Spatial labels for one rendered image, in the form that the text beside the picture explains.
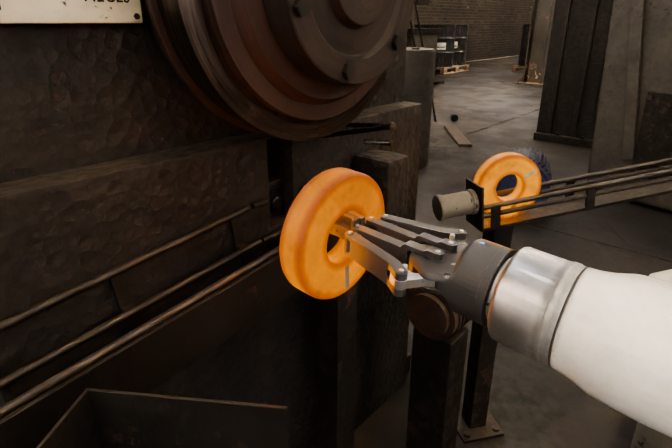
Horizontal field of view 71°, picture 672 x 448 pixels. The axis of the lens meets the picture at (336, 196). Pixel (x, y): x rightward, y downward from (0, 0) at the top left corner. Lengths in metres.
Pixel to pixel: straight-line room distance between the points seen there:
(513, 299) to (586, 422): 1.24
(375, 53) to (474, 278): 0.42
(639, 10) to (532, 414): 2.41
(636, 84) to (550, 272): 2.93
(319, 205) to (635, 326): 0.29
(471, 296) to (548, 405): 1.23
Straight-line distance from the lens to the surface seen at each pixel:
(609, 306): 0.41
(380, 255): 0.46
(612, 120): 3.42
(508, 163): 1.13
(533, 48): 9.65
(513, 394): 1.65
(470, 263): 0.44
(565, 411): 1.65
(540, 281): 0.42
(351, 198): 0.54
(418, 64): 3.50
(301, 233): 0.50
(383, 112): 1.09
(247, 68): 0.66
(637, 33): 3.33
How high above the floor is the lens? 1.06
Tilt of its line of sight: 20 degrees down
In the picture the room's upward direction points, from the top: straight up
